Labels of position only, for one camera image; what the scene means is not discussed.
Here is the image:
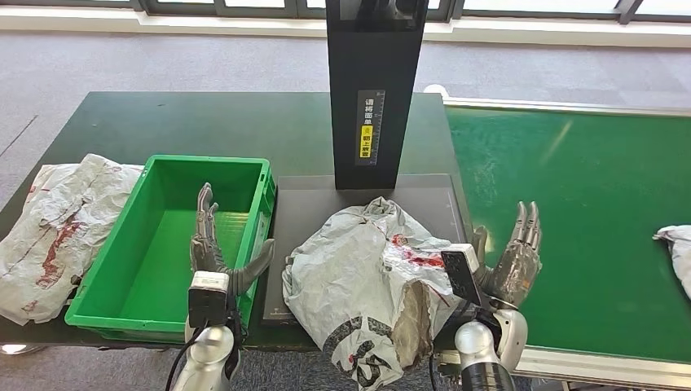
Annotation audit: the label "white parcel bag black lettering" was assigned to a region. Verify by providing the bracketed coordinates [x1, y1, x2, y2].
[281, 196, 465, 391]

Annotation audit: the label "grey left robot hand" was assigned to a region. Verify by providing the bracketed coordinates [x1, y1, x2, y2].
[190, 182, 276, 297]

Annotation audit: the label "plain grey parcel bag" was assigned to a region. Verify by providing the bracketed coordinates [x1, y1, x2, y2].
[653, 225, 691, 301]

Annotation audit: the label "green plastic crate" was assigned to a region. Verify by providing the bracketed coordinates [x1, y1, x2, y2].
[64, 155, 277, 346]

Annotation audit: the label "black yellow label sticker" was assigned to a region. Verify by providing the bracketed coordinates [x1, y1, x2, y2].
[354, 89, 386, 167]

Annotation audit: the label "white parcel bag red smears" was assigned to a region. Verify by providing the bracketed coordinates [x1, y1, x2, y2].
[0, 154, 144, 327]

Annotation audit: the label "green conveyor belt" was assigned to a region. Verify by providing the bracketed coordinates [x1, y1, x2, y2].
[445, 106, 691, 363]

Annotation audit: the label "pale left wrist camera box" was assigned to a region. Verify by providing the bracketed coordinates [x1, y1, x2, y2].
[187, 271, 231, 329]

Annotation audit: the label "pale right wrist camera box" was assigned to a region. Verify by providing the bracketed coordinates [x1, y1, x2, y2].
[441, 244, 484, 308]

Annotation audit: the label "black inbound scanner machine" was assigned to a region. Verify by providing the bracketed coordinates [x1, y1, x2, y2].
[262, 0, 469, 325]

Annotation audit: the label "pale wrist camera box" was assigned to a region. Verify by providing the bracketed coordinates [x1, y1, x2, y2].
[441, 244, 484, 308]
[187, 271, 231, 329]

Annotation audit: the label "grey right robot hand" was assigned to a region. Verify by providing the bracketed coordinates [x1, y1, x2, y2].
[472, 200, 543, 311]

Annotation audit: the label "window with dark frame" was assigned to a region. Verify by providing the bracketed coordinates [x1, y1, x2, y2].
[0, 0, 691, 25]

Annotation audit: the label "aluminium conveyor frame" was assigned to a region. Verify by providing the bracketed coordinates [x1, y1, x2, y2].
[423, 83, 691, 391]

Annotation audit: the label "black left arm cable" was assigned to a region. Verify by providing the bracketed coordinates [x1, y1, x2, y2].
[164, 326, 202, 391]

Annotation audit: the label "pale table foot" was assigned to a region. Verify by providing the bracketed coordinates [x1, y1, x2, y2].
[0, 344, 49, 358]

